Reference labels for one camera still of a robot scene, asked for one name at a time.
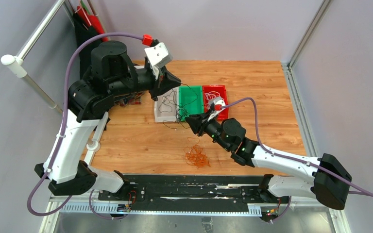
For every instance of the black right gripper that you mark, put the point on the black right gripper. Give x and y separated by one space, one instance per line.
195 121

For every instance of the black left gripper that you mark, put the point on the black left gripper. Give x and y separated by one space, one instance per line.
167 81

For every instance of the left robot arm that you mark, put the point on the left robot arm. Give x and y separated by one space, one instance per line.
110 76

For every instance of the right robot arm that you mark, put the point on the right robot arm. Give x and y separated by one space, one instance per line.
310 177

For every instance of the green plastic bin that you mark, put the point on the green plastic bin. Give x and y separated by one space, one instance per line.
190 101

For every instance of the white plastic bin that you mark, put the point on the white plastic bin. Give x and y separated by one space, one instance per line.
165 108

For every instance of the red plastic bin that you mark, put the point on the red plastic bin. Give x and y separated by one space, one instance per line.
212 91

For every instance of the plaid red blue cloth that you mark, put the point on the plaid red blue cloth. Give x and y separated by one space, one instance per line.
131 99

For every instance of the red garment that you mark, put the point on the red garment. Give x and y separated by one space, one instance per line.
89 20

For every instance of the black garment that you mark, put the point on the black garment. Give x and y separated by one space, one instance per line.
82 34

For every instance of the silver clothes rack pole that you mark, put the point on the silver clothes rack pole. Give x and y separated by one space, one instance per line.
30 124

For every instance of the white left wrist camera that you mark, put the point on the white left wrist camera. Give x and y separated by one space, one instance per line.
157 57

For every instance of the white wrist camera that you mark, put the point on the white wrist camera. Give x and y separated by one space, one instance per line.
157 57
217 105

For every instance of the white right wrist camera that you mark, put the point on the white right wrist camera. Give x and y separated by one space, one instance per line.
217 105

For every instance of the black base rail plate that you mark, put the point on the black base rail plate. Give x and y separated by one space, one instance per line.
192 193

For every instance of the aluminium frame rail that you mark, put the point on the aluminium frame rail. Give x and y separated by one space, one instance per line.
312 72

